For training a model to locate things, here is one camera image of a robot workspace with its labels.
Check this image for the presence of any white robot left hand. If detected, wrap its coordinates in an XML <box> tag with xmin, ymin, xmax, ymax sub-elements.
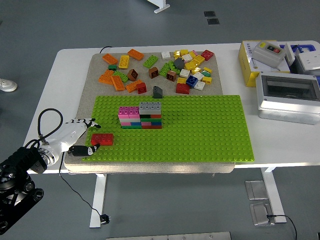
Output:
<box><xmin>47</xmin><ymin>117</ymin><xmax>102</xmax><ymax>158</ymax></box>

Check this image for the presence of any red long building brick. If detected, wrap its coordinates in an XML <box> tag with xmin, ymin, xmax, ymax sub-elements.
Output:
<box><xmin>90</xmin><ymin>133</ymin><xmax>115</xmax><ymax>146</ymax></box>

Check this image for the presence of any pink square building brick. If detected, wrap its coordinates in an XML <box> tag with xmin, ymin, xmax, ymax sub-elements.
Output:
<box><xmin>118</xmin><ymin>106</ymin><xmax>130</xmax><ymax>119</ymax></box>
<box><xmin>128</xmin><ymin>106</ymin><xmax>140</xmax><ymax>119</ymax></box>

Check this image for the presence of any orange long building brick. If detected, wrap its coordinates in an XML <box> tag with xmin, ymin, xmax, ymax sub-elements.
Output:
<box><xmin>127</xmin><ymin>48</ymin><xmax>145</xmax><ymax>61</ymax></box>
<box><xmin>125</xmin><ymin>79</ymin><xmax>143</xmax><ymax>94</ymax></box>
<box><xmin>98</xmin><ymin>69</ymin><xmax>115</xmax><ymax>85</ymax></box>
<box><xmin>111</xmin><ymin>75</ymin><xmax>126</xmax><ymax>92</ymax></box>
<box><xmin>101</xmin><ymin>53</ymin><xmax>119</xmax><ymax>65</ymax></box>

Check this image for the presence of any lime green long brick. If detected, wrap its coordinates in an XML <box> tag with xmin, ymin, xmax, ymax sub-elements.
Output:
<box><xmin>112</xmin><ymin>70</ymin><xmax>129</xmax><ymax>83</ymax></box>
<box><xmin>142</xmin><ymin>54</ymin><xmax>159</xmax><ymax>69</ymax></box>
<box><xmin>168</xmin><ymin>60</ymin><xmax>181</xmax><ymax>75</ymax></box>
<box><xmin>158</xmin><ymin>62</ymin><xmax>172</xmax><ymax>78</ymax></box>

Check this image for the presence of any grey long building brick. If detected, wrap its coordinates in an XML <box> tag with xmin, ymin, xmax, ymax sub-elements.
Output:
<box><xmin>138</xmin><ymin>101</ymin><xmax>162</xmax><ymax>116</ymax></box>

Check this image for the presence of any red square building brick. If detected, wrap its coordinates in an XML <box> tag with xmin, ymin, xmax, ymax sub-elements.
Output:
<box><xmin>136</xmin><ymin>82</ymin><xmax>148</xmax><ymax>95</ymax></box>
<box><xmin>200</xmin><ymin>49</ymin><xmax>215</xmax><ymax>62</ymax></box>

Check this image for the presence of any yellow long building brick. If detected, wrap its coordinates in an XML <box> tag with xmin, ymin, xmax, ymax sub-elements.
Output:
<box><xmin>118</xmin><ymin>55</ymin><xmax>130</xmax><ymax>70</ymax></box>

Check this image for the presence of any dark grey sloped brick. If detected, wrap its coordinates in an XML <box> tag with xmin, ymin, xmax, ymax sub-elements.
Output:
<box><xmin>152</xmin><ymin>85</ymin><xmax>163</xmax><ymax>100</ymax></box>
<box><xmin>173</xmin><ymin>57</ymin><xmax>185</xmax><ymax>70</ymax></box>

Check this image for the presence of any red thick building brick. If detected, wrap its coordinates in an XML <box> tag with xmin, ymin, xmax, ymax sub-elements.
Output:
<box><xmin>175</xmin><ymin>82</ymin><xmax>191</xmax><ymax>95</ymax></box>

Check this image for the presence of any green studded baseplate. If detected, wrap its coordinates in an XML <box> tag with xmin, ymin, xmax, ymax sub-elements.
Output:
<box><xmin>81</xmin><ymin>94</ymin><xmax>255</xmax><ymax>163</ymax></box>

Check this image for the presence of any blue square building brick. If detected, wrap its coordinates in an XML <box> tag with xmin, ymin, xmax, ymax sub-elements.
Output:
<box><xmin>186</xmin><ymin>75</ymin><xmax>199</xmax><ymax>89</ymax></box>

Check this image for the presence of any white table leg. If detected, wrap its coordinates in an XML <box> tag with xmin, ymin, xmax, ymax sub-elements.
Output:
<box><xmin>89</xmin><ymin>173</ymin><xmax>109</xmax><ymax>229</ymax></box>
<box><xmin>259</xmin><ymin>166</ymin><xmax>288</xmax><ymax>224</ymax></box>

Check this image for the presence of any black plug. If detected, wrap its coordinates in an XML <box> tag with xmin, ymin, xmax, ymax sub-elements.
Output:
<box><xmin>99</xmin><ymin>213</ymin><xmax>113</xmax><ymax>224</ymax></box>

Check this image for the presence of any long grey metal plate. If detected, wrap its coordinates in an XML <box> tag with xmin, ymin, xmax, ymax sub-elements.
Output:
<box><xmin>106</xmin><ymin>231</ymin><xmax>232</xmax><ymax>240</ymax></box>

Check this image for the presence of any grey-brown mat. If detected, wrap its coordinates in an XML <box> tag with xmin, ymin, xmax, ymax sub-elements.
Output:
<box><xmin>63</xmin><ymin>51</ymin><xmax>236</xmax><ymax>175</ymax></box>

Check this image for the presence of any white furniture foot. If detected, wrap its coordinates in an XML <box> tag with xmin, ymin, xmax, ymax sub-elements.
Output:
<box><xmin>146</xmin><ymin>0</ymin><xmax>171</xmax><ymax>14</ymax></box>

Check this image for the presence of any yellow cardboard box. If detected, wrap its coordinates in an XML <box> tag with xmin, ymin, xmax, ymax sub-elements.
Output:
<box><xmin>237</xmin><ymin>40</ymin><xmax>291</xmax><ymax>88</ymax></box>

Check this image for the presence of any silver metal floor plate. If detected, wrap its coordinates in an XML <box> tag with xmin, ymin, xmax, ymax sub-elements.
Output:
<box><xmin>249</xmin><ymin>202</ymin><xmax>276</xmax><ymax>227</ymax></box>
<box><xmin>244</xmin><ymin>180</ymin><xmax>269</xmax><ymax>200</ymax></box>

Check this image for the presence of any white distribution box clear lid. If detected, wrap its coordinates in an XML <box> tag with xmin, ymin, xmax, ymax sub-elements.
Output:
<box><xmin>255</xmin><ymin>71</ymin><xmax>320</xmax><ymax>125</ymax></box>

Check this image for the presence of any white plastic part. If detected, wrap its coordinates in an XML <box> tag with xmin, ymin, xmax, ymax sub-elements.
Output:
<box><xmin>284</xmin><ymin>41</ymin><xmax>301</xmax><ymax>67</ymax></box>

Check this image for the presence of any grey plastic box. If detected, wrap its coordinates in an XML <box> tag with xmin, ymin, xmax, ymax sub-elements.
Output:
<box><xmin>291</xmin><ymin>56</ymin><xmax>320</xmax><ymax>76</ymax></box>

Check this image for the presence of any blue plastic bin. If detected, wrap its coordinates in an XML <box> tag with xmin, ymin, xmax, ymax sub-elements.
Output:
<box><xmin>279</xmin><ymin>43</ymin><xmax>320</xmax><ymax>55</ymax></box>

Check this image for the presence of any thin black power cord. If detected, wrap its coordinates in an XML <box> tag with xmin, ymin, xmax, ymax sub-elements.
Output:
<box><xmin>58</xmin><ymin>152</ymin><xmax>103</xmax><ymax>218</ymax></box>

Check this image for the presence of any multicolour stacked brick wall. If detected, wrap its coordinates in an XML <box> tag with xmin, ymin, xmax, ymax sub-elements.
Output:
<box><xmin>118</xmin><ymin>113</ymin><xmax>163</xmax><ymax>130</ymax></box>

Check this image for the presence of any grey push-button switch box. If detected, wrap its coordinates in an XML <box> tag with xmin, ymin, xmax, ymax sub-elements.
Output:
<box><xmin>251</xmin><ymin>40</ymin><xmax>287</xmax><ymax>70</ymax></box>

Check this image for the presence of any black cable with connector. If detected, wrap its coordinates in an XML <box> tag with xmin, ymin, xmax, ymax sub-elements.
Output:
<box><xmin>266</xmin><ymin>214</ymin><xmax>298</xmax><ymax>240</ymax></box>

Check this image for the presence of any white wall socket panel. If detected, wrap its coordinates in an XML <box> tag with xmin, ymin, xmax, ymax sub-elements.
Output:
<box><xmin>296</xmin><ymin>51</ymin><xmax>320</xmax><ymax>72</ymax></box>

